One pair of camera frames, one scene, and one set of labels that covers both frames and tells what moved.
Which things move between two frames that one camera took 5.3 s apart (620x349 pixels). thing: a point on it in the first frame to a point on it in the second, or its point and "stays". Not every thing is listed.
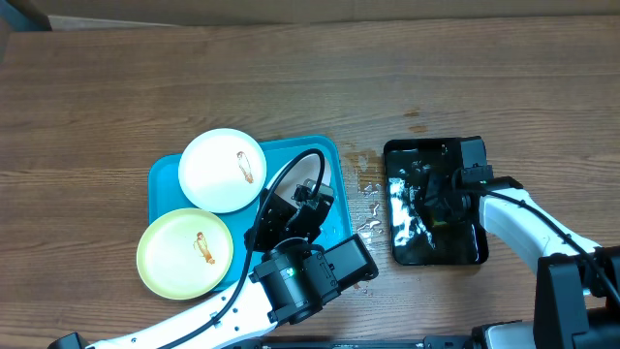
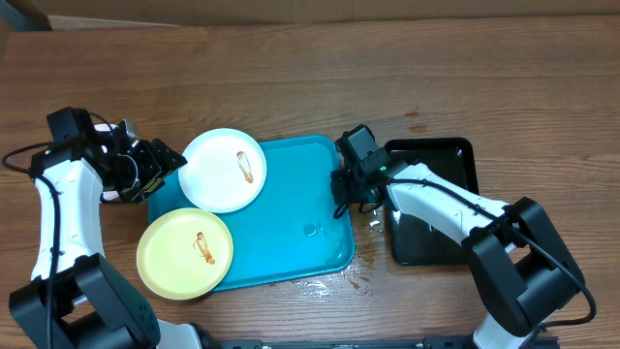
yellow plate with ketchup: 184,253 stays
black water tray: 434,220 stays
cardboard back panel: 210,13 stays
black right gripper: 436,201 to 345,184
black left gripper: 272,214 to 159,158
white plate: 307,171 to 111,195
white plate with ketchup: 222,171 stays
